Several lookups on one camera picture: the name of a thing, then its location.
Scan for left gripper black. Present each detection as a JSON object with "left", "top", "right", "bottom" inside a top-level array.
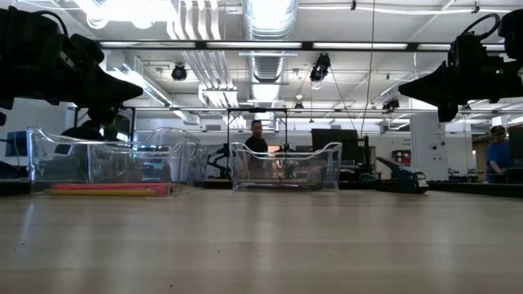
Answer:
[{"left": 0, "top": 10, "right": 145, "bottom": 120}]

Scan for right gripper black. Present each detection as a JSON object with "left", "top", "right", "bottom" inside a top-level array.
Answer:
[{"left": 397, "top": 33, "right": 523, "bottom": 108}]

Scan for yellow pencil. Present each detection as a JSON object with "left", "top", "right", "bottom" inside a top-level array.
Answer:
[{"left": 47, "top": 189, "right": 158, "bottom": 197}]

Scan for black pen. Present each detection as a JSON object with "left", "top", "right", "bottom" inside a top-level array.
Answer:
[{"left": 240, "top": 182, "right": 328, "bottom": 190}]

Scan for long ceiling light fixture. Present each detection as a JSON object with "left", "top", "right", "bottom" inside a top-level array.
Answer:
[{"left": 108, "top": 52, "right": 201, "bottom": 126}]

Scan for black spring clamp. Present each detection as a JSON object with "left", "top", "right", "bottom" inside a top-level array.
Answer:
[{"left": 375, "top": 157, "right": 430, "bottom": 195}]

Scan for clear plastic bin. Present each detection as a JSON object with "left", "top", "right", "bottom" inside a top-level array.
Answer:
[
  {"left": 86, "top": 140, "right": 210, "bottom": 189},
  {"left": 229, "top": 140, "right": 343, "bottom": 193},
  {"left": 26, "top": 125, "right": 202, "bottom": 198}
]

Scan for pink pen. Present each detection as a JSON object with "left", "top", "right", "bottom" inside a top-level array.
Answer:
[{"left": 51, "top": 182, "right": 171, "bottom": 190}]

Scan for white ceiling pipes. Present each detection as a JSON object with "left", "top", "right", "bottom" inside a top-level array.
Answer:
[{"left": 186, "top": 48, "right": 240, "bottom": 109}]

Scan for large black monitor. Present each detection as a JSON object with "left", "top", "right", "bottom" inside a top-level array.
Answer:
[{"left": 311, "top": 128, "right": 360, "bottom": 164}]

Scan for background dark machine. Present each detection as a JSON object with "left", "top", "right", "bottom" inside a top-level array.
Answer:
[{"left": 206, "top": 142, "right": 230, "bottom": 180}]

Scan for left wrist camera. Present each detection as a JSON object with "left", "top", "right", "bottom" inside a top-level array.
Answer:
[{"left": 87, "top": 105, "right": 120, "bottom": 127}]

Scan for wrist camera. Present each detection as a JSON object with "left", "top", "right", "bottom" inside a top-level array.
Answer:
[
  {"left": 436, "top": 104, "right": 460, "bottom": 123},
  {"left": 87, "top": 105, "right": 120, "bottom": 127}
]

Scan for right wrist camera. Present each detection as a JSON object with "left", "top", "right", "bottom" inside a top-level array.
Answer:
[{"left": 436, "top": 104, "right": 460, "bottom": 123}]

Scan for thin hanging cable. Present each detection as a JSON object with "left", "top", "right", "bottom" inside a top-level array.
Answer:
[{"left": 359, "top": 0, "right": 376, "bottom": 138}]

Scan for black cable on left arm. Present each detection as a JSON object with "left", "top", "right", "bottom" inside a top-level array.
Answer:
[{"left": 32, "top": 10, "right": 70, "bottom": 38}]

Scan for black overhead camera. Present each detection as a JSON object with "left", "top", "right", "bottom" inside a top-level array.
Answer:
[{"left": 308, "top": 52, "right": 332, "bottom": 82}]

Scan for silver ventilation duct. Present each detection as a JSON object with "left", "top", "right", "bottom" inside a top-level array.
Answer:
[{"left": 240, "top": 0, "right": 299, "bottom": 131}]

